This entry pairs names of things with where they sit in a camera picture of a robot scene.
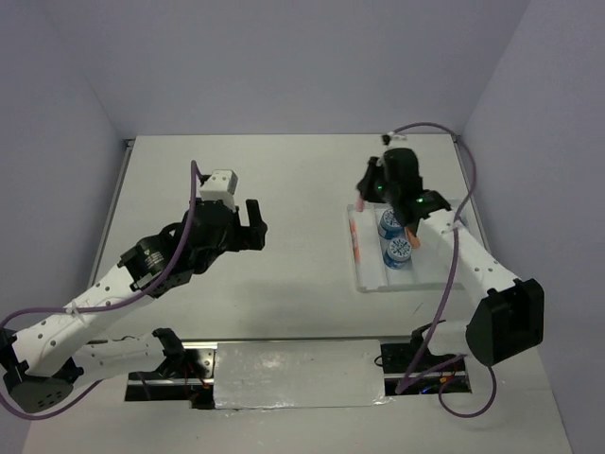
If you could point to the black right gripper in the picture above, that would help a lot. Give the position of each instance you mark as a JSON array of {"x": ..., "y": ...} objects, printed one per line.
[{"x": 365, "y": 186}]

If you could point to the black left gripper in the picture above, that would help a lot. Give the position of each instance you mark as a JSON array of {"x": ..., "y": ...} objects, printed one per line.
[{"x": 244, "y": 238}]

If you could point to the blue paint jar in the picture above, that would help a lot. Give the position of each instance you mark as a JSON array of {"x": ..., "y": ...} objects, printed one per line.
[
  {"x": 388, "y": 225},
  {"x": 397, "y": 253}
]

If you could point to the orange highlighter pen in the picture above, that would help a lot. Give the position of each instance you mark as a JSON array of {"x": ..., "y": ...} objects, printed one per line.
[{"x": 354, "y": 239}]

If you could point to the orange highlighter cap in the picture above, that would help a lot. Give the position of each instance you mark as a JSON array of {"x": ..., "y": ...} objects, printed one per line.
[{"x": 412, "y": 239}]

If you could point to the pink highlighter cap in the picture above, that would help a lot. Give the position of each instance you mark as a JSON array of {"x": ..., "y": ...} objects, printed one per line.
[{"x": 360, "y": 204}]

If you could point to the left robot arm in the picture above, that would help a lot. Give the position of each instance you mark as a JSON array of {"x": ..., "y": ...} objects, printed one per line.
[{"x": 44, "y": 363}]

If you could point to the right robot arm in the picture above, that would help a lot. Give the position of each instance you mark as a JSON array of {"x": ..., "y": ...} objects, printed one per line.
[{"x": 508, "y": 316}]

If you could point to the clear plastic organizer tray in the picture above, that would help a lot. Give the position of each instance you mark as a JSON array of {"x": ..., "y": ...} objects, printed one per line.
[{"x": 422, "y": 272}]

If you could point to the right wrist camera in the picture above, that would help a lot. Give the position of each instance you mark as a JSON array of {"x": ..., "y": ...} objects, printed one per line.
[{"x": 390, "y": 138}]

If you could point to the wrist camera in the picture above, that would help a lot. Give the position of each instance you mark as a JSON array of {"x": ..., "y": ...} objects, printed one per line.
[
  {"x": 220, "y": 185},
  {"x": 390, "y": 138}
]

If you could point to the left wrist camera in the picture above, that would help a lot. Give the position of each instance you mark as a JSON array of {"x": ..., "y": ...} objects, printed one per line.
[{"x": 220, "y": 185}]

